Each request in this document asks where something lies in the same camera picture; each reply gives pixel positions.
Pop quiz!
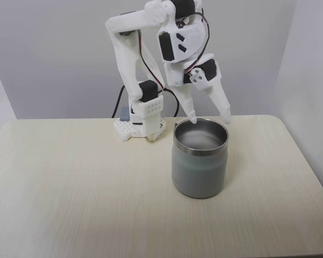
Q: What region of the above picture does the grey table clamp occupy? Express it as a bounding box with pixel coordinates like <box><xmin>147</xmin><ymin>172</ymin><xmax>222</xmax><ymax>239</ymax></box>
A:
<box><xmin>118</xmin><ymin>106</ymin><xmax>132</xmax><ymax>121</ymax></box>

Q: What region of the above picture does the grey-green steel mug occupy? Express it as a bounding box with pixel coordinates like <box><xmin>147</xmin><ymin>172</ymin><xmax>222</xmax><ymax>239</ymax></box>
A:
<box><xmin>171</xmin><ymin>117</ymin><xmax>230</xmax><ymax>200</ymax></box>

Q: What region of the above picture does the red black arm servo wire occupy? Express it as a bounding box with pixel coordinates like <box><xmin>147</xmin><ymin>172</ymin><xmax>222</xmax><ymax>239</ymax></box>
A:
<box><xmin>137</xmin><ymin>27</ymin><xmax>185</xmax><ymax>118</ymax></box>

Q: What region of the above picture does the red black wrist servo wire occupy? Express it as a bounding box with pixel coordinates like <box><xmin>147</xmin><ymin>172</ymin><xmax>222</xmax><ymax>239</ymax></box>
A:
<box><xmin>176</xmin><ymin>9</ymin><xmax>213</xmax><ymax>75</ymax></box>

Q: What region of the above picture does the black power cable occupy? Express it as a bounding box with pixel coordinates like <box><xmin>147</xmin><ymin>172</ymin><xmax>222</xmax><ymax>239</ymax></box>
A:
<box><xmin>111</xmin><ymin>85</ymin><xmax>127</xmax><ymax>119</ymax></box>

